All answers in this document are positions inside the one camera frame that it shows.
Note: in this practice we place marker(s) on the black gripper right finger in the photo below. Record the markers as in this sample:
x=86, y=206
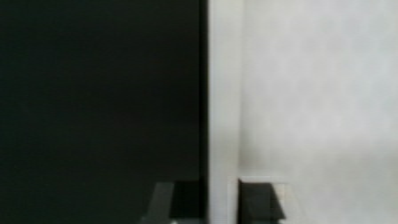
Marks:
x=260, y=210

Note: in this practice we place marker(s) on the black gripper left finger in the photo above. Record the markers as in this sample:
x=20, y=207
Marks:
x=176, y=205

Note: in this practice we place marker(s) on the white desk top tray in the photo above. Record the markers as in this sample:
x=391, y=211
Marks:
x=304, y=107

